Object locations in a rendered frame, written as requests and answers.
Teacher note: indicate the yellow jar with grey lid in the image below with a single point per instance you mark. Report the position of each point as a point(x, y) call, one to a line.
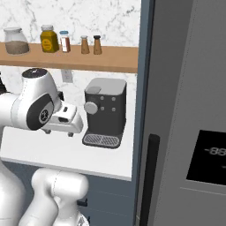
point(49, 39)

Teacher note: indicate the glass jar with brown contents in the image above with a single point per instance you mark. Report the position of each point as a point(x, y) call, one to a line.
point(16, 41)

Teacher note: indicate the wooden wall shelf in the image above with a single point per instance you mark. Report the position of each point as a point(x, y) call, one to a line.
point(88, 60)

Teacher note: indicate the black coffee machine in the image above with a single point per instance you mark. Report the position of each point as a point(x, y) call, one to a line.
point(105, 111)

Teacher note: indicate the red spice jar blue lid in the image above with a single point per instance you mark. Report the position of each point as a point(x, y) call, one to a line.
point(64, 42)

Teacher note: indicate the brown shaker with black cap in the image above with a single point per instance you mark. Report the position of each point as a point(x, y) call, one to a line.
point(97, 45)

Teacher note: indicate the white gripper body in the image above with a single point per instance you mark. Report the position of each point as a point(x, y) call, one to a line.
point(66, 125)

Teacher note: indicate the blue-grey base cupboard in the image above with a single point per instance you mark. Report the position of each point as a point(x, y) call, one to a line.
point(109, 203)

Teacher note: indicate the grey fridge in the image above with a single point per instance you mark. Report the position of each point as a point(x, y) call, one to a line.
point(188, 117)

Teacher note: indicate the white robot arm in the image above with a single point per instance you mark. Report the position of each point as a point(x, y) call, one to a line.
point(29, 103)

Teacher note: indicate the white wall socket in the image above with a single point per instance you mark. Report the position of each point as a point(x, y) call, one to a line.
point(67, 76)

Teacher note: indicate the brown shaker with grey cap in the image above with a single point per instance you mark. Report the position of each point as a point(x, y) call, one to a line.
point(85, 45)

